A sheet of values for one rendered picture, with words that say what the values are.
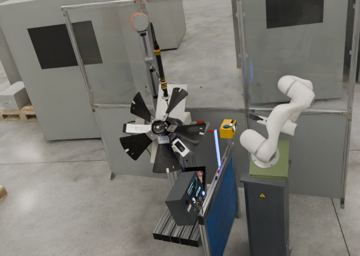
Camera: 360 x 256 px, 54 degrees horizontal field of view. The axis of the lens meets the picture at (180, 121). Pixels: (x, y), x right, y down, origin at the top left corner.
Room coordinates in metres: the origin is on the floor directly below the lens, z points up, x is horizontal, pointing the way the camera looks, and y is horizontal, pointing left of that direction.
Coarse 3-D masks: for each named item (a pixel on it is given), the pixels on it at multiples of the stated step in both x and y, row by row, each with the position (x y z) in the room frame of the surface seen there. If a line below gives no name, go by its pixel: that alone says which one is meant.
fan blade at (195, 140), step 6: (180, 126) 2.39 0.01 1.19; (186, 126) 2.38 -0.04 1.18; (192, 126) 2.37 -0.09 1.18; (198, 126) 2.35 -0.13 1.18; (204, 126) 2.34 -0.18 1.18; (174, 132) 2.33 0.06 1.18; (180, 132) 2.32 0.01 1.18; (186, 132) 2.31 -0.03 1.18; (192, 132) 2.30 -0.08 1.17; (198, 132) 2.29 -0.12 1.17; (186, 138) 2.25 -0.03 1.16; (192, 138) 2.25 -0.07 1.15; (198, 138) 2.24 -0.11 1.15; (192, 144) 2.20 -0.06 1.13
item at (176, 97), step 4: (176, 88) 2.61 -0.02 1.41; (172, 92) 2.63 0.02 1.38; (176, 92) 2.58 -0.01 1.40; (180, 92) 2.54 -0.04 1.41; (184, 92) 2.50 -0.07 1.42; (172, 96) 2.59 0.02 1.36; (176, 96) 2.53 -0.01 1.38; (180, 96) 2.49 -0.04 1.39; (184, 96) 2.46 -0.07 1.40; (172, 100) 2.54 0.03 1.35; (176, 100) 2.49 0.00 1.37; (180, 100) 2.46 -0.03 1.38; (172, 104) 2.48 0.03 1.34; (176, 104) 2.45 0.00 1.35; (168, 108) 2.51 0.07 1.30; (172, 108) 2.45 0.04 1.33; (168, 112) 2.45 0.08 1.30
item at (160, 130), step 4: (156, 120) 2.42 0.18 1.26; (160, 120) 2.41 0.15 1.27; (152, 124) 2.42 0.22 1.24; (156, 124) 2.40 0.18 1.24; (160, 124) 2.39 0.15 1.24; (164, 124) 2.38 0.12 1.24; (168, 124) 2.47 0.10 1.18; (152, 128) 2.40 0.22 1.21; (156, 128) 2.39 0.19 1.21; (160, 128) 2.37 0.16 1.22; (164, 128) 2.36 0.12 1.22; (156, 132) 2.37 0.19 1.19; (160, 132) 2.35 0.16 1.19; (164, 132) 2.37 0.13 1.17; (168, 132) 2.42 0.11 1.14; (168, 136) 2.41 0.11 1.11
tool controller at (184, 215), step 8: (184, 176) 1.69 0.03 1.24; (192, 176) 1.66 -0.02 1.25; (176, 184) 1.64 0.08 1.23; (184, 184) 1.60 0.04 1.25; (192, 184) 1.62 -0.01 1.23; (200, 184) 1.68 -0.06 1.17; (176, 192) 1.56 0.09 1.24; (184, 192) 1.53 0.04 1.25; (192, 192) 1.58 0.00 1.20; (200, 192) 1.64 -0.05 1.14; (168, 200) 1.51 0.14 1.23; (176, 200) 1.49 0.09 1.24; (184, 200) 1.49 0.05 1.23; (168, 208) 1.51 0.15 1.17; (176, 208) 1.49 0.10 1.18; (184, 208) 1.47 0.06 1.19; (192, 208) 1.51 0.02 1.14; (200, 208) 1.57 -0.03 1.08; (176, 216) 1.49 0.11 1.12; (184, 216) 1.47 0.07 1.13; (192, 216) 1.48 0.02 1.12; (184, 224) 1.48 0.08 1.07; (192, 224) 1.46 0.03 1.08
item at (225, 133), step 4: (224, 120) 2.57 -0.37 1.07; (228, 120) 2.56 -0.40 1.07; (224, 124) 2.50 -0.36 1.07; (228, 124) 2.49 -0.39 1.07; (232, 124) 2.48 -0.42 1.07; (220, 128) 2.46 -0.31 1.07; (224, 128) 2.44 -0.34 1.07; (228, 128) 2.43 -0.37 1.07; (232, 128) 2.45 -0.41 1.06; (236, 128) 2.55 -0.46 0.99; (220, 132) 2.45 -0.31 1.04; (224, 132) 2.44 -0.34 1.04; (228, 132) 2.42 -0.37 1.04; (232, 132) 2.43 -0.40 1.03; (224, 136) 2.44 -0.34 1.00; (228, 136) 2.42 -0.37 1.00; (232, 136) 2.42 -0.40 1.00
